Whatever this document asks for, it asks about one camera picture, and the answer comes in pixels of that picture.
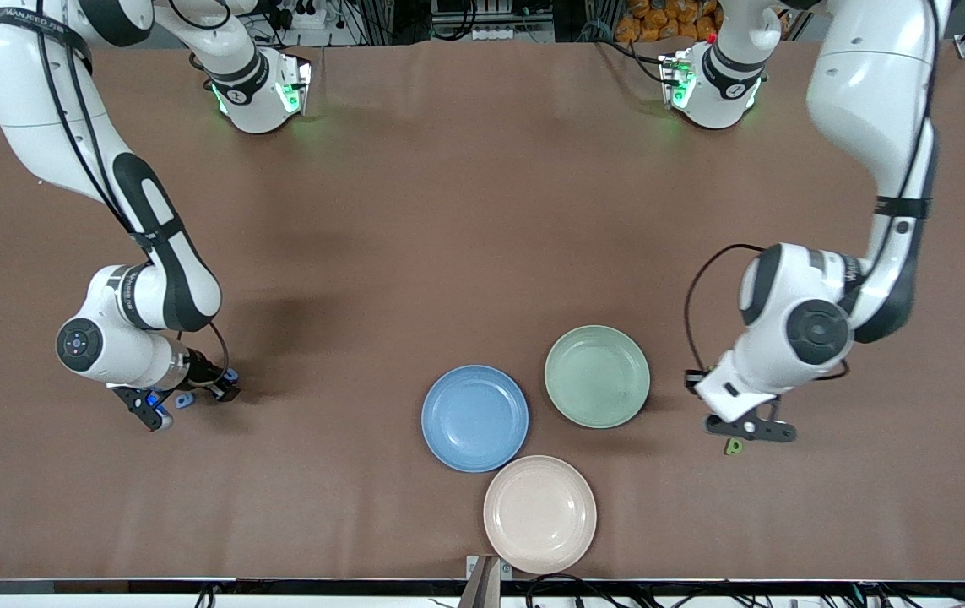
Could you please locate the green plate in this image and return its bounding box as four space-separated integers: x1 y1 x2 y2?
544 324 651 430

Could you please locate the beige plate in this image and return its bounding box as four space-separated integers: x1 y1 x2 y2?
483 454 598 575

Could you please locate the blue plate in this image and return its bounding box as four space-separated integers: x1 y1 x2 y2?
420 364 530 474

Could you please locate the brown paper table cover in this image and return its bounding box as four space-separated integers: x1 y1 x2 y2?
0 38 965 584

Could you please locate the orange bag pile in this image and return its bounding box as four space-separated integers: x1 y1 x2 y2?
615 0 724 43

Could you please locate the white power strip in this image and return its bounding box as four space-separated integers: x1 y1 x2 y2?
269 0 327 30
469 25 550 41

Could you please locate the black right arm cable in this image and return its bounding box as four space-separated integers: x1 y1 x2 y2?
35 0 231 389

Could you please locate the grey metal bracket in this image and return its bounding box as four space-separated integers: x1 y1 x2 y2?
458 555 513 608

